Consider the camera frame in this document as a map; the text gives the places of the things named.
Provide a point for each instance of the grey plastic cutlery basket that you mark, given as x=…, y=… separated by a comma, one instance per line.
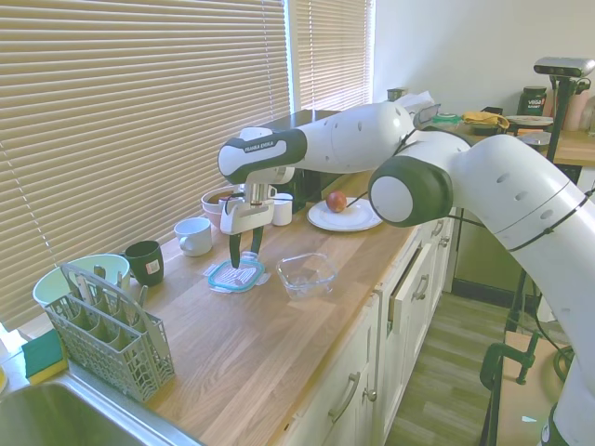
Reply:
x=116, y=353

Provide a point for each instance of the square glass food container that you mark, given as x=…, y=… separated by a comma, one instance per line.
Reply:
x=302, y=283

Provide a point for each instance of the grey bowl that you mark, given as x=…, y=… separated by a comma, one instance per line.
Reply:
x=207, y=200

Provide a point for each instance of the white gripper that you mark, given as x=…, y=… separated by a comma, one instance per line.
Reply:
x=255, y=216

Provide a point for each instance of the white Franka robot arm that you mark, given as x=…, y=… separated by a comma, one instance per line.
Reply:
x=353, y=139

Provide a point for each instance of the clear lid with teal seal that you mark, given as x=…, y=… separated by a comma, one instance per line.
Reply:
x=241, y=281

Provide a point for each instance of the black cup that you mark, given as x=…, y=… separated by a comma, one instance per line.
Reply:
x=144, y=260

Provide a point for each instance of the black camera stand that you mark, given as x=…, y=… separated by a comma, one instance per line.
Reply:
x=560, y=116

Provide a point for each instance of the white ceramic mug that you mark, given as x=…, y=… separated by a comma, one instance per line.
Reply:
x=282, y=211
x=197, y=237

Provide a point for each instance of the round metal cabinet knob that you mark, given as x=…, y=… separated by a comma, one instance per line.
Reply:
x=370, y=395

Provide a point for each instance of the dark built-in appliance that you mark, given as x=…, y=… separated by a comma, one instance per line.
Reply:
x=483, y=251

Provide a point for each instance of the mint green bowl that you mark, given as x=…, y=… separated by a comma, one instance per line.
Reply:
x=46, y=292

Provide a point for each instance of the yellow cloth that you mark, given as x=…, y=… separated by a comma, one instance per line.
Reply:
x=483, y=118

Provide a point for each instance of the white paper bag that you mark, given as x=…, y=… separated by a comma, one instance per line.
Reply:
x=416, y=100

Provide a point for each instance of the red apple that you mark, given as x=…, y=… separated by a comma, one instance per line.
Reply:
x=336, y=200

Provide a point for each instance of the wide beige window blind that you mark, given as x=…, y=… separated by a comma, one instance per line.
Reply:
x=139, y=116

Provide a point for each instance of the round plate with food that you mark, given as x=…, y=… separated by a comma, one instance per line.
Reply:
x=527, y=121

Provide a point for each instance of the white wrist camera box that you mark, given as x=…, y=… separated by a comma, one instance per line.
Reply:
x=228, y=214

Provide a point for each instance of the white dinner plate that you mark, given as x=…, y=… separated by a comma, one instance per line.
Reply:
x=325, y=218

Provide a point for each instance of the green and yellow sponge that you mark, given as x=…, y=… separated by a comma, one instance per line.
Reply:
x=44, y=355

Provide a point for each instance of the pink bowl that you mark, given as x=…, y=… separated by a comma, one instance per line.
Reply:
x=211, y=217

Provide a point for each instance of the grey depth camera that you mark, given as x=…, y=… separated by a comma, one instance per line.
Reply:
x=562, y=66

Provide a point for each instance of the container with green lid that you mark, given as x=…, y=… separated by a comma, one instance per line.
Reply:
x=448, y=121

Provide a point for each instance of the black supplement tub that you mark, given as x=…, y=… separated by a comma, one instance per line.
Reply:
x=532, y=102

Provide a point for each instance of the dark green clamp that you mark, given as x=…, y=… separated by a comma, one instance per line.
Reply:
x=493, y=358

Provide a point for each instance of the stainless steel double sink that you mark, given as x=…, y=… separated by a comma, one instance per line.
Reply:
x=70, y=418

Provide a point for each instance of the white kitchen cabinet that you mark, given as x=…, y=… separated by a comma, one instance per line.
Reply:
x=400, y=371

